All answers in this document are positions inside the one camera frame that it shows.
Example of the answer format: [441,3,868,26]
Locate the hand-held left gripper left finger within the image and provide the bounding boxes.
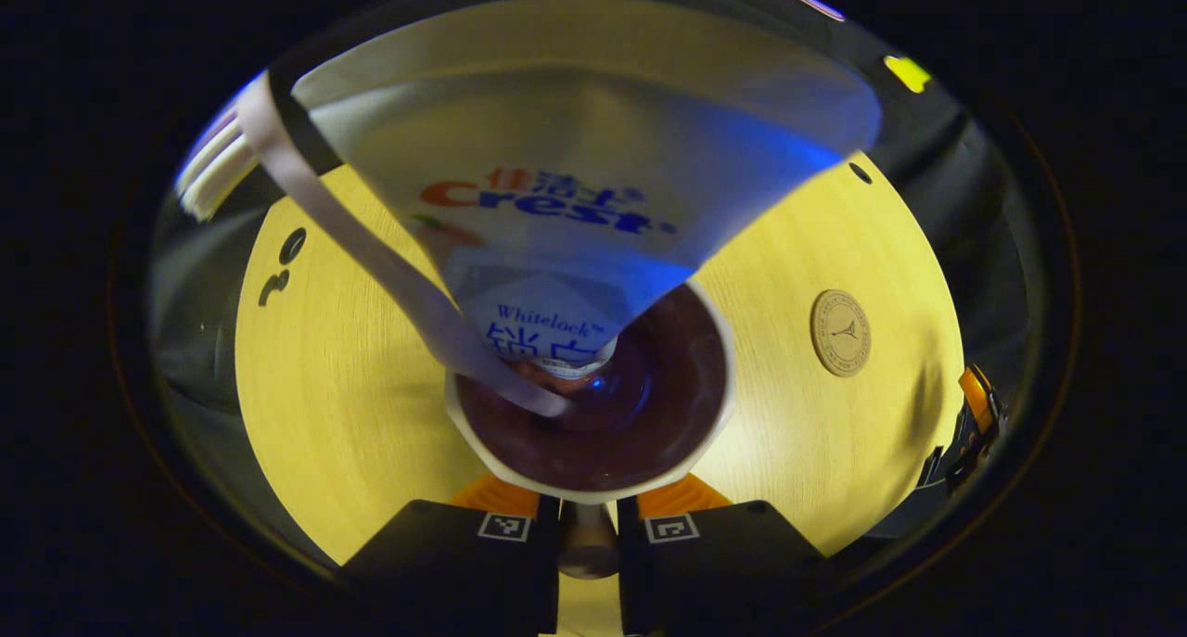
[338,475,562,636]

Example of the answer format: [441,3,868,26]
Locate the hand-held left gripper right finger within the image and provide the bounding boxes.
[617,473,831,636]

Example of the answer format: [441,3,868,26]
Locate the round wooden coaster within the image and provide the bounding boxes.
[810,289,873,378]

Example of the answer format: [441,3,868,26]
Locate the beige cup with handle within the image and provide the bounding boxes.
[443,280,738,582]

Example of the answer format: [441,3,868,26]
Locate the white toothbrush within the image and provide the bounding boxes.
[176,71,571,420]

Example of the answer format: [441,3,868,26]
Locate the white toothpaste tube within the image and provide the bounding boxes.
[292,0,882,383]

